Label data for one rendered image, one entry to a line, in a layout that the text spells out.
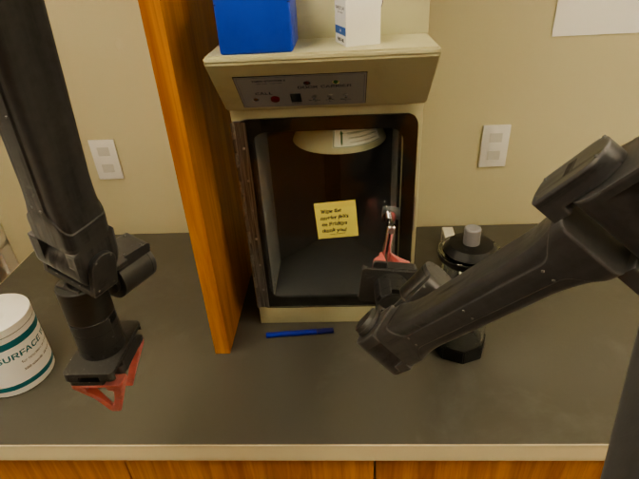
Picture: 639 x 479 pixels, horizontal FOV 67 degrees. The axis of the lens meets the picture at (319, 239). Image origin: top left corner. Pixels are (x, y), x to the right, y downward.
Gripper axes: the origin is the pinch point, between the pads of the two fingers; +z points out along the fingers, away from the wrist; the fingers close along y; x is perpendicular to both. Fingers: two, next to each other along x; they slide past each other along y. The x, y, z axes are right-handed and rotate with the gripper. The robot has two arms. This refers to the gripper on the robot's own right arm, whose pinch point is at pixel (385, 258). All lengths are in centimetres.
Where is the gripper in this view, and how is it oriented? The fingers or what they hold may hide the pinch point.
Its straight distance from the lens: 88.8
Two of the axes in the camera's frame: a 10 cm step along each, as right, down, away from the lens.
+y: -10.0, -0.8, -0.2
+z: 0.3, -5.0, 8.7
